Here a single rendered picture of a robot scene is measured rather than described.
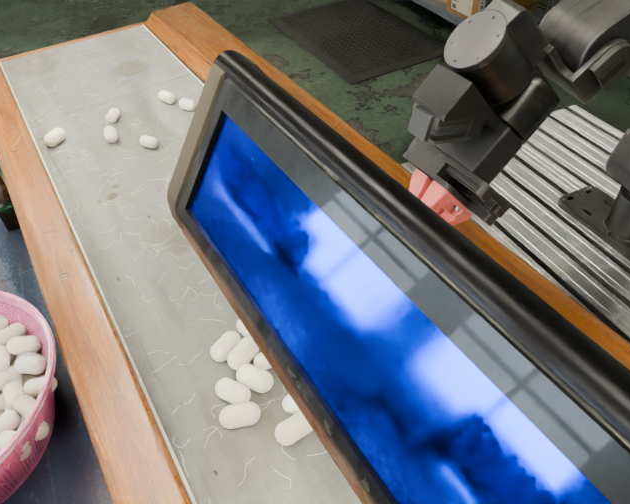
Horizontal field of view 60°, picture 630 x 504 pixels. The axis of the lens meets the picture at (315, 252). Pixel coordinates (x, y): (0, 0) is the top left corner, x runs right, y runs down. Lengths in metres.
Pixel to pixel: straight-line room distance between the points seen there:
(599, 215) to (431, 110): 0.44
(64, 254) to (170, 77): 0.49
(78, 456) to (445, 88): 0.50
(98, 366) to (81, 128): 0.51
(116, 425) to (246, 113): 0.38
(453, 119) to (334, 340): 0.34
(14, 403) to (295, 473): 0.29
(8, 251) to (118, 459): 0.46
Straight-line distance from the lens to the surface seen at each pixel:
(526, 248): 0.81
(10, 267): 0.88
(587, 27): 0.57
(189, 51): 1.14
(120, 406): 0.55
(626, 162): 0.77
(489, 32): 0.51
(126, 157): 0.89
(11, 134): 0.99
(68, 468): 0.65
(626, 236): 0.84
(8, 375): 0.65
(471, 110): 0.50
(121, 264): 0.71
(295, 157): 0.18
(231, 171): 0.21
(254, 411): 0.52
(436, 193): 0.53
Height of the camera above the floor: 1.21
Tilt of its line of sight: 44 degrees down
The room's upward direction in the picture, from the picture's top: 4 degrees counter-clockwise
